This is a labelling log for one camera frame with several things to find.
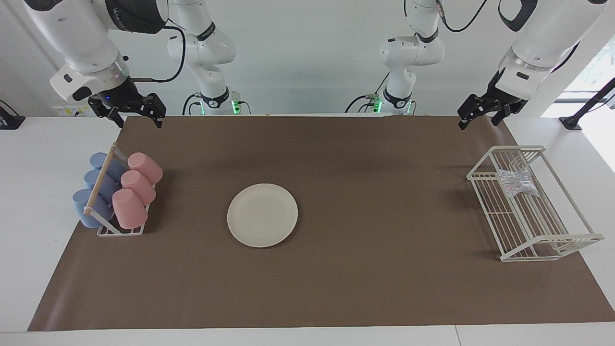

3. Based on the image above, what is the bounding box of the black table clamp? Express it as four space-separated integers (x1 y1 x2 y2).
0 100 25 129

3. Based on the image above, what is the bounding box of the black clamp with bar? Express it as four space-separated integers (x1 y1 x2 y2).
559 78 615 130

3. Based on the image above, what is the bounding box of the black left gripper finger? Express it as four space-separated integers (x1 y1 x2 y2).
457 95 487 130
490 103 514 126

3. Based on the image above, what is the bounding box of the cream round plate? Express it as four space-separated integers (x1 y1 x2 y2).
227 183 298 248

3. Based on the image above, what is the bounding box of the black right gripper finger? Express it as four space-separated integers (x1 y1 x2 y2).
98 107 124 128
142 93 166 128

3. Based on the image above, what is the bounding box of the brown table mat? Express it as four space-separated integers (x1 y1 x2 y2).
27 115 615 331

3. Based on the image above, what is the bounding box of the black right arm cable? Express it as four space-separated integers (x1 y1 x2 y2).
129 24 186 83

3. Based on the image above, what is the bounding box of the white cup rack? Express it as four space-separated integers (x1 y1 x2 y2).
83 142 150 237

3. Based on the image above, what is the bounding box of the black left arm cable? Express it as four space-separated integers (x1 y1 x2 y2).
435 0 488 33

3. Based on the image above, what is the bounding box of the blue plastic cup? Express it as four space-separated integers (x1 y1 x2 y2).
84 169 121 205
89 152 128 182
72 188 116 228

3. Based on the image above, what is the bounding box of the white wire dish rack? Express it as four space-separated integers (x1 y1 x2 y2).
467 146 604 262

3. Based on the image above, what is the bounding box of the pink plastic cup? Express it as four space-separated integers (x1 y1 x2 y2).
127 152 163 185
121 170 157 206
112 188 148 230

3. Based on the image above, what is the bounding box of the black base cable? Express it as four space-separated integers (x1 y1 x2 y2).
344 72 390 114
182 93 202 116

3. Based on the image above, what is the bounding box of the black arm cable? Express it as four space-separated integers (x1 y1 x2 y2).
129 24 186 83
435 0 488 33

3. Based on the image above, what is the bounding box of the white wall socket box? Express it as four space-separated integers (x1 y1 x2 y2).
52 102 97 117

